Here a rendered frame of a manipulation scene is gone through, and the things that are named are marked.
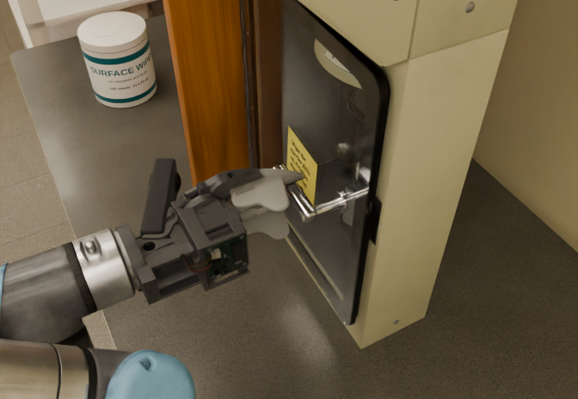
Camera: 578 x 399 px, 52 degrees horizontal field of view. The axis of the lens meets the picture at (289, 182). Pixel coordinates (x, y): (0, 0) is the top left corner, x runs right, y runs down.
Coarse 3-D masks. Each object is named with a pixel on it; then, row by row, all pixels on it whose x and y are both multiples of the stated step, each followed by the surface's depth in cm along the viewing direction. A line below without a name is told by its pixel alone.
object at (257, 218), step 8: (248, 208) 67; (256, 208) 68; (264, 208) 68; (248, 216) 67; (256, 216) 68; (264, 216) 68; (272, 216) 68; (280, 216) 68; (248, 224) 67; (256, 224) 67; (264, 224) 67; (272, 224) 67; (280, 224) 67; (248, 232) 66; (264, 232) 66; (272, 232) 66; (280, 232) 66; (288, 232) 66
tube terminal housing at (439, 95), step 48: (432, 0) 46; (480, 0) 49; (432, 48) 50; (480, 48) 53; (432, 96) 54; (480, 96) 57; (384, 144) 57; (432, 144) 59; (384, 192) 61; (432, 192) 64; (288, 240) 95; (384, 240) 66; (432, 240) 72; (384, 288) 74; (432, 288) 81; (384, 336) 83
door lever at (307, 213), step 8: (272, 168) 70; (280, 168) 69; (296, 184) 68; (288, 192) 67; (296, 192) 67; (336, 192) 66; (296, 200) 66; (304, 200) 66; (336, 200) 66; (344, 200) 65; (296, 208) 66; (304, 208) 65; (312, 208) 65; (320, 208) 65; (328, 208) 65; (336, 208) 66; (344, 208) 66; (304, 216) 64; (312, 216) 65
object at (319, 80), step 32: (256, 0) 70; (288, 0) 62; (256, 32) 74; (288, 32) 65; (320, 32) 58; (256, 64) 78; (288, 64) 68; (320, 64) 60; (352, 64) 54; (256, 96) 82; (288, 96) 71; (320, 96) 63; (352, 96) 56; (384, 96) 52; (256, 128) 87; (320, 128) 66; (352, 128) 58; (320, 160) 68; (352, 160) 61; (320, 192) 72; (352, 192) 63; (288, 224) 88; (320, 224) 75; (352, 224) 66; (320, 256) 79; (352, 256) 69; (352, 288) 72; (352, 320) 77
